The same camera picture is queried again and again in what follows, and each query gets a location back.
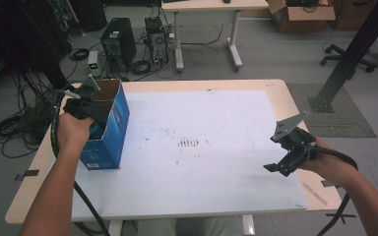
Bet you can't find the small white power supply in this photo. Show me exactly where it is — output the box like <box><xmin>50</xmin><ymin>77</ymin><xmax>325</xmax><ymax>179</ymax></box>
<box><xmin>87</xmin><ymin>50</ymin><xmax>101</xmax><ymax>78</ymax></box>

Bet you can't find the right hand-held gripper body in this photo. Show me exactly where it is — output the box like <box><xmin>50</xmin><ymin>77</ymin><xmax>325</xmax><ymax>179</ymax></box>
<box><xmin>270</xmin><ymin>110</ymin><xmax>317</xmax><ymax>169</ymax></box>

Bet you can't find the coiled black cable by tower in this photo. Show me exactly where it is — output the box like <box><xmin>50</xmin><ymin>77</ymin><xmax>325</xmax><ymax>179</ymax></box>
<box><xmin>129</xmin><ymin>59</ymin><xmax>153</xmax><ymax>76</ymax></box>

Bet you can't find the person's left hand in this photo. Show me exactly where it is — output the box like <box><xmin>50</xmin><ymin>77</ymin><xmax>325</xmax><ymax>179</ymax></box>
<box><xmin>57</xmin><ymin>112</ymin><xmax>96</xmax><ymax>152</ymax></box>

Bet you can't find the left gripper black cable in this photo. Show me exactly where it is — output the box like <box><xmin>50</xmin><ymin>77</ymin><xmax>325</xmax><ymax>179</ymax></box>
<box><xmin>50</xmin><ymin>88</ymin><xmax>111</xmax><ymax>236</ymax></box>

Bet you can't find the black office chair base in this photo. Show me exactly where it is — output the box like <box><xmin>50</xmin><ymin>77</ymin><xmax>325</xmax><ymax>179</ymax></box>
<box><xmin>319</xmin><ymin>43</ymin><xmax>378</xmax><ymax>74</ymax></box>

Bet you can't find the black computer tower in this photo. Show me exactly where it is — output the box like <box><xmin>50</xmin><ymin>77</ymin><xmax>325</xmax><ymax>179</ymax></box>
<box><xmin>99</xmin><ymin>17</ymin><xmax>138</xmax><ymax>73</ymax></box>

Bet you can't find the grey floor mat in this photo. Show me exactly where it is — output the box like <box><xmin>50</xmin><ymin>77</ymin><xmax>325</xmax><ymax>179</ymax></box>
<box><xmin>286</xmin><ymin>83</ymin><xmax>377</xmax><ymax>139</ymax></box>

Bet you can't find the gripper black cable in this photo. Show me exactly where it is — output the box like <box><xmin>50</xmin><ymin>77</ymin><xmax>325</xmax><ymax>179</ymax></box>
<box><xmin>50</xmin><ymin>88</ymin><xmax>111</xmax><ymax>236</ymax></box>
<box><xmin>303</xmin><ymin>144</ymin><xmax>359</xmax><ymax>236</ymax></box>

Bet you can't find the blue cardboard box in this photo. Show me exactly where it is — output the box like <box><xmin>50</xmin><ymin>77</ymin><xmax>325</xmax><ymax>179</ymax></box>
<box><xmin>78</xmin><ymin>78</ymin><xmax>131</xmax><ymax>171</ymax></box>

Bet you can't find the small coiled black cable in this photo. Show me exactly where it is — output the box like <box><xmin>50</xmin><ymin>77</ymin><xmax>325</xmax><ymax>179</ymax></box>
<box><xmin>68</xmin><ymin>47</ymin><xmax>91</xmax><ymax>62</ymax></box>

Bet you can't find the person's right hand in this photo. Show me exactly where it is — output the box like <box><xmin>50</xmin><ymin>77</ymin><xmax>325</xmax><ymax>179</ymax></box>
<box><xmin>299</xmin><ymin>137</ymin><xmax>338</xmax><ymax>180</ymax></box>

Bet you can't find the brown cabinet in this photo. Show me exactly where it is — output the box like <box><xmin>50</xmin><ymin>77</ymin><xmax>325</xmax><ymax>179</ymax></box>
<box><xmin>327</xmin><ymin>0</ymin><xmax>378</xmax><ymax>32</ymax></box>

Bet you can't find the black tape cross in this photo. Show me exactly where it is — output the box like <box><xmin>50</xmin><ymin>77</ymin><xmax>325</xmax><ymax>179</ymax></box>
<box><xmin>325</xmin><ymin>211</ymin><xmax>358</xmax><ymax>226</ymax></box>

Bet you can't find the white table mat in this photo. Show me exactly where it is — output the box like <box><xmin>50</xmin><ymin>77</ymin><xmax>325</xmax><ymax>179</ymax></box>
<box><xmin>72</xmin><ymin>89</ymin><xmax>309</xmax><ymax>221</ymax></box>

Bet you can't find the black metal stand post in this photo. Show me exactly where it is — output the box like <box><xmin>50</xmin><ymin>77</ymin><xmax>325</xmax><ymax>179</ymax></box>
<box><xmin>307</xmin><ymin>0</ymin><xmax>378</xmax><ymax>114</ymax></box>

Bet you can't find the open brown cardboard box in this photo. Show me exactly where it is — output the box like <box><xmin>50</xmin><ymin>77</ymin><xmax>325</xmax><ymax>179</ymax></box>
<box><xmin>266</xmin><ymin>0</ymin><xmax>337</xmax><ymax>33</ymax></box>

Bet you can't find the light wooden table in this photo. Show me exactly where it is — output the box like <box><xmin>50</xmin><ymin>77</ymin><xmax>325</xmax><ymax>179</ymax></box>
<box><xmin>4</xmin><ymin>78</ymin><xmax>343</xmax><ymax>226</ymax></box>

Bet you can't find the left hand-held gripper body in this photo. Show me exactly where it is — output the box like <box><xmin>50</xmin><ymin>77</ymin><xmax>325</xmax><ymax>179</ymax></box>
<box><xmin>62</xmin><ymin>74</ymin><xmax>101</xmax><ymax>120</ymax></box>

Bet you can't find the tangle of black floor cables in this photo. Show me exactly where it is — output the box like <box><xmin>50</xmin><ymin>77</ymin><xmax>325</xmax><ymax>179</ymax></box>
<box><xmin>0</xmin><ymin>70</ymin><xmax>65</xmax><ymax>159</ymax></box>

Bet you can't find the open computer case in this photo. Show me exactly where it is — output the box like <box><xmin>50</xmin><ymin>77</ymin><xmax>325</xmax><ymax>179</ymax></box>
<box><xmin>144</xmin><ymin>16</ymin><xmax>170</xmax><ymax>68</ymax></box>

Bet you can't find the white-legged background table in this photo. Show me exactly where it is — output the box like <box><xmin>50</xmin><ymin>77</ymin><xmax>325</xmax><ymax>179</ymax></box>
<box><xmin>160</xmin><ymin>0</ymin><xmax>270</xmax><ymax>74</ymax></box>

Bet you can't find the black tape strip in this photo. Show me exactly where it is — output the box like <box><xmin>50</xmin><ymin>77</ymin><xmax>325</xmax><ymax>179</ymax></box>
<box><xmin>14</xmin><ymin>168</ymin><xmax>40</xmax><ymax>182</ymax></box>

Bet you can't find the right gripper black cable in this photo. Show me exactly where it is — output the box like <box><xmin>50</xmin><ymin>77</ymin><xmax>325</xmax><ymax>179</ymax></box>
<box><xmin>303</xmin><ymin>144</ymin><xmax>359</xmax><ymax>236</ymax></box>

